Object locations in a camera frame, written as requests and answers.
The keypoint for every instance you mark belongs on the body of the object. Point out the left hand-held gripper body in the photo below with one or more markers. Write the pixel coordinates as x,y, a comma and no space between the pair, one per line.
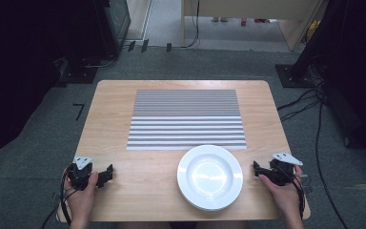
80,176

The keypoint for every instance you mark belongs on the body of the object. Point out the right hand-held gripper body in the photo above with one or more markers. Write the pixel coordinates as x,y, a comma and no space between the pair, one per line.
281,173

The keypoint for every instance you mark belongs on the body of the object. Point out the person's left hand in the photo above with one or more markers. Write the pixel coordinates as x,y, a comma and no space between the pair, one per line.
81,202

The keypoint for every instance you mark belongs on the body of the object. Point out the person's right hand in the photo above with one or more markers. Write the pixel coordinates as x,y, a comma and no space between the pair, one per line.
286,198

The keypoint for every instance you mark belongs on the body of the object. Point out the white plate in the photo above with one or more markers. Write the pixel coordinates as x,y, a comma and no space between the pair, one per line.
209,176

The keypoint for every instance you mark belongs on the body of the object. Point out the black tape corner mark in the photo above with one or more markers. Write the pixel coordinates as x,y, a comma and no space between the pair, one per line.
80,109

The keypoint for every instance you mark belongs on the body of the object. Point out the grey striped placemat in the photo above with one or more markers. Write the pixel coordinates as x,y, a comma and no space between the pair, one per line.
187,120

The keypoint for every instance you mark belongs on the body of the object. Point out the black stand base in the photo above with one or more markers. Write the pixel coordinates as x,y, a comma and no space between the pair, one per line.
79,71
290,76

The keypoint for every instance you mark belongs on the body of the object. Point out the black tape strip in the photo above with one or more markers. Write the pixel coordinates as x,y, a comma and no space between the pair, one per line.
131,45
145,45
169,47

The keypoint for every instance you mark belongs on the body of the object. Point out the small red thing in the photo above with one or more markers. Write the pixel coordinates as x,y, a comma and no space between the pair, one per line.
262,20
243,21

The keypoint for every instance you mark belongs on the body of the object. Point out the small white thing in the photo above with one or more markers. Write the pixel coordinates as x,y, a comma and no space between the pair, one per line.
219,19

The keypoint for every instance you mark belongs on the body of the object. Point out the dark glass cabinet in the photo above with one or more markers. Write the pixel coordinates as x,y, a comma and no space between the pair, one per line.
117,19

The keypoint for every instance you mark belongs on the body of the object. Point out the light wooden desk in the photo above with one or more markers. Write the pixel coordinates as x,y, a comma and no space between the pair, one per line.
251,8

